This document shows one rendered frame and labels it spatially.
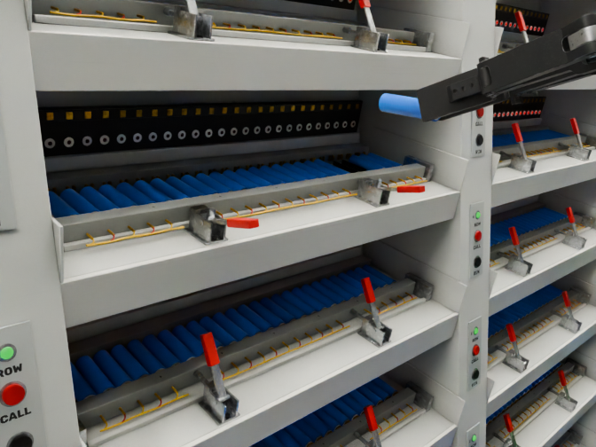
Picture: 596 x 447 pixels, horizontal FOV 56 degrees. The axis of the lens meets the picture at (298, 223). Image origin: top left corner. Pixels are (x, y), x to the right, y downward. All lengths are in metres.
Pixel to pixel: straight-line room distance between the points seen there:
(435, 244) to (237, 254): 0.43
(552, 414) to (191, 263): 1.10
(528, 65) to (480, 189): 0.51
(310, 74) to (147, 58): 0.20
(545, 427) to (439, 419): 0.46
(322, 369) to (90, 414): 0.28
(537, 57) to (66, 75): 0.36
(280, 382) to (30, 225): 0.36
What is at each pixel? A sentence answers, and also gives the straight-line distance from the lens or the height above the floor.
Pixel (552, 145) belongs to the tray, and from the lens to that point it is 1.36.
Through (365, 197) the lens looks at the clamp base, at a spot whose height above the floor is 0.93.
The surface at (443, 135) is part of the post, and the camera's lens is 0.90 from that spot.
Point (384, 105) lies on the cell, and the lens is 0.57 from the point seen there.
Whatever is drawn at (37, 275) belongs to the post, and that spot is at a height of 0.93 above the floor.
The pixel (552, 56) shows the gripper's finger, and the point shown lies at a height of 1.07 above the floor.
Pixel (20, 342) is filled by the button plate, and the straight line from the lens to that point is 0.50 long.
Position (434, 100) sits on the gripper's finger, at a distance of 0.53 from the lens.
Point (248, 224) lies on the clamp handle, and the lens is 0.52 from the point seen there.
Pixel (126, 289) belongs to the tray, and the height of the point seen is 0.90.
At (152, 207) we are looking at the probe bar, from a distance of 0.58.
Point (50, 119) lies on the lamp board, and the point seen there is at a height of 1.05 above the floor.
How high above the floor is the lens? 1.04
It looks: 11 degrees down
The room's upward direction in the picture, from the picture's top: 2 degrees counter-clockwise
